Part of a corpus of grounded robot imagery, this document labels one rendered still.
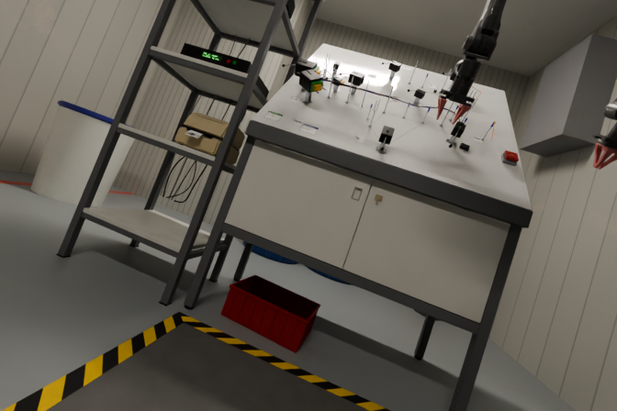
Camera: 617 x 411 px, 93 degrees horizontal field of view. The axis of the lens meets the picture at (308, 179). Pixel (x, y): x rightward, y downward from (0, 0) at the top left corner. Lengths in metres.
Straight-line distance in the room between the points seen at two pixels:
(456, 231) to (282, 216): 0.71
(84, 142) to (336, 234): 2.06
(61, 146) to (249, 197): 1.77
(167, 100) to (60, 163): 1.65
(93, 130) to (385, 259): 2.25
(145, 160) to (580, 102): 4.25
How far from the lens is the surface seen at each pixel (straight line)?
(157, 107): 4.09
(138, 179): 4.02
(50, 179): 2.84
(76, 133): 2.75
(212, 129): 1.47
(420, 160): 1.34
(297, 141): 1.27
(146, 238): 1.49
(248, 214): 1.33
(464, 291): 1.35
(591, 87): 3.29
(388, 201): 1.26
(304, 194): 1.27
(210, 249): 1.40
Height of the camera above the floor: 0.61
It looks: 4 degrees up
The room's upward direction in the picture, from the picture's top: 20 degrees clockwise
